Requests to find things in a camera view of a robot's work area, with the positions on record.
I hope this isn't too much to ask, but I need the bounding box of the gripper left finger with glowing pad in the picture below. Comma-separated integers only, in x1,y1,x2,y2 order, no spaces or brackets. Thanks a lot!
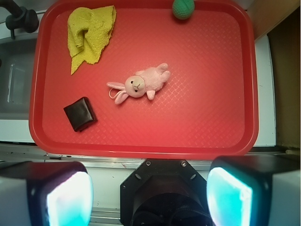
0,161,93,226

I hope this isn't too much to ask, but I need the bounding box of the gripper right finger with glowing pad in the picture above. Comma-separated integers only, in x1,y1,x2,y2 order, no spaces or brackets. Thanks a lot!
206,154,301,226

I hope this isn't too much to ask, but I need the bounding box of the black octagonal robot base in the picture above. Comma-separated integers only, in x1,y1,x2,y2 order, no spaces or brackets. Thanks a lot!
120,159,213,226

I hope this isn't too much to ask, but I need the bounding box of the yellow cloth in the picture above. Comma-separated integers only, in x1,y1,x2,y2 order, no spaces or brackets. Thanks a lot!
67,5,117,75

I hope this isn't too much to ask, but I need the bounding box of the dark brown leather wallet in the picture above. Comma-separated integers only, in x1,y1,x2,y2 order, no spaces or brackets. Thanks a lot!
63,97,97,132

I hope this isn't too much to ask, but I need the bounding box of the red plastic tray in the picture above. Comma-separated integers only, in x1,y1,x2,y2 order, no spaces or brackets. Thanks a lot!
29,0,258,160

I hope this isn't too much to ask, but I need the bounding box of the pink plush bunny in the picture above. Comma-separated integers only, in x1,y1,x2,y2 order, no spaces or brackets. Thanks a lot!
107,63,171,105

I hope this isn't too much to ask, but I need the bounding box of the grey metal sink basin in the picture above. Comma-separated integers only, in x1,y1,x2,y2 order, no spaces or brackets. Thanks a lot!
0,38,37,120

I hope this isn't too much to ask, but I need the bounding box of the green textured ball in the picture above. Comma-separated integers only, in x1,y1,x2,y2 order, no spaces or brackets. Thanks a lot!
172,0,195,20

